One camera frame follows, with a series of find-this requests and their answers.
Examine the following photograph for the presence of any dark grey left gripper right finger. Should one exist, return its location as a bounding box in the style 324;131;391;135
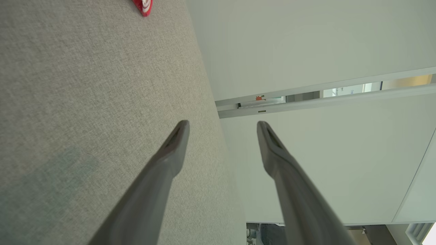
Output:
256;121;356;245

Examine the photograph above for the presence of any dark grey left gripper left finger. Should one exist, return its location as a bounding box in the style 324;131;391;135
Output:
88;120;190;245

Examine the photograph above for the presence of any red shirt with white trim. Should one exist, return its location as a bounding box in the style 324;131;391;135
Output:
133;0;153;17

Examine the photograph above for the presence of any grey fabric sofa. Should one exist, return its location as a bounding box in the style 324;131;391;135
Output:
0;0;247;245

